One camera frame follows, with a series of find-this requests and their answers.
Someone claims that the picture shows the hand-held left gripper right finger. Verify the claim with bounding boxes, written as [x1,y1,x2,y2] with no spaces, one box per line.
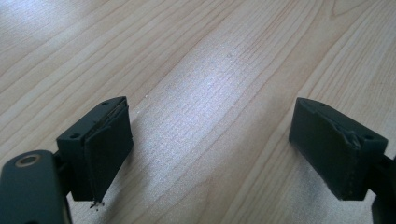
[288,96,389,202]

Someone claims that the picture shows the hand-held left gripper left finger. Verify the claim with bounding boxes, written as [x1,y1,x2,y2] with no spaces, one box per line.
[55,95,135,203]

